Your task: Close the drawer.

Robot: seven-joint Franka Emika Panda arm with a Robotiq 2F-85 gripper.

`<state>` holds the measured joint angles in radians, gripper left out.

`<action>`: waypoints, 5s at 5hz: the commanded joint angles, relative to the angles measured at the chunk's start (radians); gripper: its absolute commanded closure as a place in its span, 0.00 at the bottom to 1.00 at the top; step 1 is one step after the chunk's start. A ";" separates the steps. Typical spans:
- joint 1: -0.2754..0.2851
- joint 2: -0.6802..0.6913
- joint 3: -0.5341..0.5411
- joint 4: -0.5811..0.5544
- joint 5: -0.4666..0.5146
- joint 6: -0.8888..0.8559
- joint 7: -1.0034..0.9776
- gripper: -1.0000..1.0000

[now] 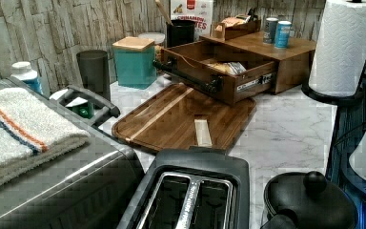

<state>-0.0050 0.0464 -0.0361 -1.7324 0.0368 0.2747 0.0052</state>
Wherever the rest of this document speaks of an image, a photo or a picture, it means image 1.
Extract wooden drawer with black handle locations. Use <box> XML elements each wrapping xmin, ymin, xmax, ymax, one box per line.
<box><xmin>153</xmin><ymin>40</ymin><xmax>277</xmax><ymax>105</ymax></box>

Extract snack packets in drawer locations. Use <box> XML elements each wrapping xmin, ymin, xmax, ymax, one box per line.
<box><xmin>209</xmin><ymin>62</ymin><xmax>246</xmax><ymax>75</ymax></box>

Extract wooden drawer cabinet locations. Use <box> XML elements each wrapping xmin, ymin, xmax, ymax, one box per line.
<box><xmin>200</xmin><ymin>31</ymin><xmax>316</xmax><ymax>94</ymax></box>

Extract wooden cutting board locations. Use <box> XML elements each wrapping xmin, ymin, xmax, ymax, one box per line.
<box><xmin>112</xmin><ymin>84</ymin><xmax>256</xmax><ymax>153</ymax></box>

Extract small light wooden block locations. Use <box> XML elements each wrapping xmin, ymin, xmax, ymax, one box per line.
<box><xmin>194</xmin><ymin>119</ymin><xmax>213</xmax><ymax>147</ymax></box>

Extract teal canister with wooden lid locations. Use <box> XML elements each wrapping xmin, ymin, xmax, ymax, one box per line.
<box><xmin>112</xmin><ymin>36</ymin><xmax>156</xmax><ymax>89</ymax></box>

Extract black two-slot toaster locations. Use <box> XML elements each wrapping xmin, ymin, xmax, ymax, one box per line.
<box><xmin>116</xmin><ymin>148</ymin><xmax>250</xmax><ymax>229</ymax></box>

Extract clear jar with white lid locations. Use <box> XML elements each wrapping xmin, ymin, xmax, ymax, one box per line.
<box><xmin>138</xmin><ymin>32</ymin><xmax>166</xmax><ymax>61</ymax></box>

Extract black utensil holder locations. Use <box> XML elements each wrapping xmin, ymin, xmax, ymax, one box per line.
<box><xmin>167</xmin><ymin>20</ymin><xmax>195</xmax><ymax>48</ymax></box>

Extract small wooden tray with packets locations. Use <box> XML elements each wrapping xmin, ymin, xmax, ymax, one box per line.
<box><xmin>210</xmin><ymin>14</ymin><xmax>261</xmax><ymax>40</ymax></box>

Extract white lidded green jar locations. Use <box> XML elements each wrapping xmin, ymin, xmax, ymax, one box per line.
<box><xmin>50</xmin><ymin>89</ymin><xmax>94</xmax><ymax>119</ymax></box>

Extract dark grey cup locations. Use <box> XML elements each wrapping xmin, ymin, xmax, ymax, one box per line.
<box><xmin>76</xmin><ymin>50</ymin><xmax>111</xmax><ymax>100</ymax></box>

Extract cinnamon oat bites cereal box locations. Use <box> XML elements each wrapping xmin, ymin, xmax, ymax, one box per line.
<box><xmin>170</xmin><ymin>0</ymin><xmax>214</xmax><ymax>40</ymax></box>

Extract wooden spoon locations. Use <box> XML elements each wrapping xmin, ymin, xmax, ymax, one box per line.
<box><xmin>154</xmin><ymin>0</ymin><xmax>173</xmax><ymax>26</ymax></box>

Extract silver toaster oven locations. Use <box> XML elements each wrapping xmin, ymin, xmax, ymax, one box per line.
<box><xmin>0</xmin><ymin>78</ymin><xmax>143</xmax><ymax>229</ymax></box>

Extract dark spice shaker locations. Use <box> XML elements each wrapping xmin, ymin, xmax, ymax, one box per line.
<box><xmin>263</xmin><ymin>17</ymin><xmax>278</xmax><ymax>44</ymax></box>

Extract blue spice shaker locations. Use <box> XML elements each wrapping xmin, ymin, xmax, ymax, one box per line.
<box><xmin>274</xmin><ymin>21</ymin><xmax>292</xmax><ymax>49</ymax></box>

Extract black paper towel holder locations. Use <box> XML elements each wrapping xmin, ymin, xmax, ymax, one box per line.
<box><xmin>300</xmin><ymin>0</ymin><xmax>366</xmax><ymax>107</ymax></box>

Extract black pot lid with knob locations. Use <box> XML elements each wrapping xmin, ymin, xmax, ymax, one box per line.
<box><xmin>260</xmin><ymin>171</ymin><xmax>358</xmax><ymax>229</ymax></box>

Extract white striped folded towel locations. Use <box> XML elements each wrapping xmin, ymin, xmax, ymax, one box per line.
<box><xmin>0</xmin><ymin>88</ymin><xmax>90</xmax><ymax>185</ymax></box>

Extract white blue plastic bottle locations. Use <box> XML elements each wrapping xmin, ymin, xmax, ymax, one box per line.
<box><xmin>11</xmin><ymin>61</ymin><xmax>43</xmax><ymax>94</ymax></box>

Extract paper towel roll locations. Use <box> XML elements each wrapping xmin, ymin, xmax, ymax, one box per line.
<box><xmin>308</xmin><ymin>0</ymin><xmax>366</xmax><ymax>98</ymax></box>

